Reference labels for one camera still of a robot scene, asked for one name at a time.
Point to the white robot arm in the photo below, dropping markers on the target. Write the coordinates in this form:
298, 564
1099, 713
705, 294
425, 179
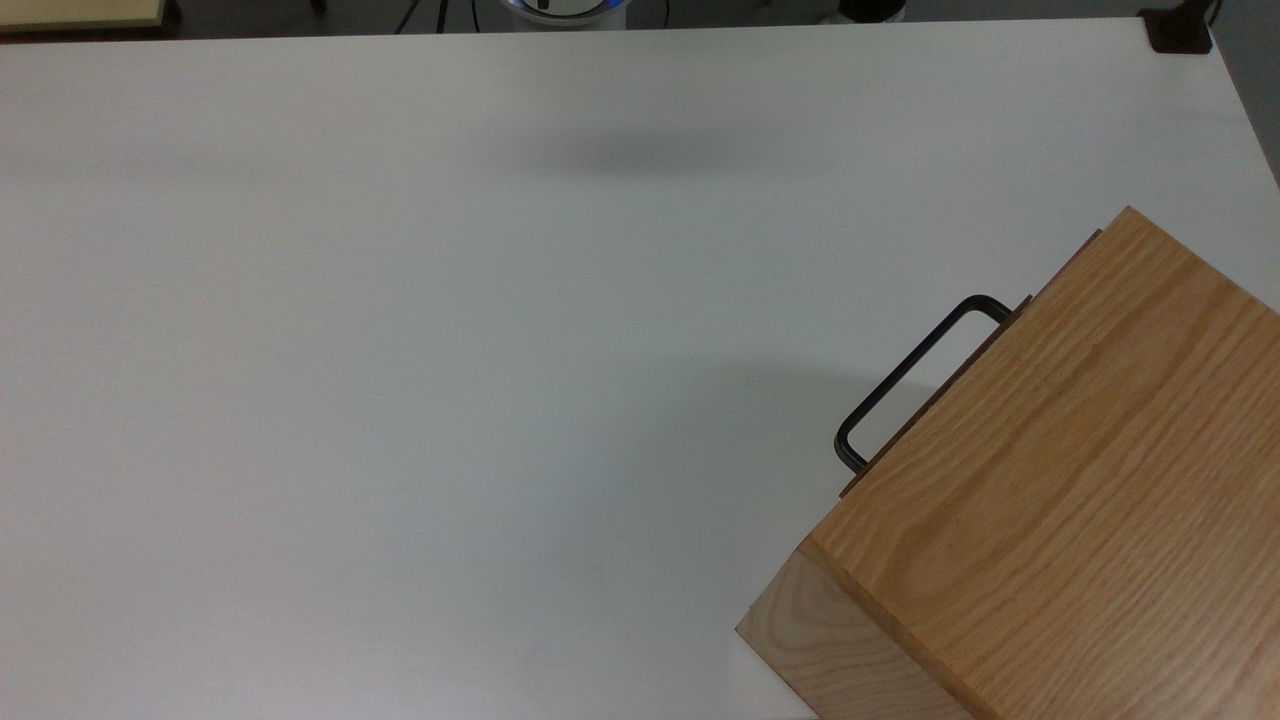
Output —
560, 18

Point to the wooden drawer cabinet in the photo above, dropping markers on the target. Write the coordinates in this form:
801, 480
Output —
1050, 500

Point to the black and white round object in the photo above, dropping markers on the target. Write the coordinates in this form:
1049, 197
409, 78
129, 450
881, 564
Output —
870, 10

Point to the beige table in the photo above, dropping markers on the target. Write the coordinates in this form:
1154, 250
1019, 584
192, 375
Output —
70, 12

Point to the black camera pole with clamp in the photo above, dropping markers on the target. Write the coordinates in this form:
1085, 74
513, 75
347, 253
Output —
1180, 35

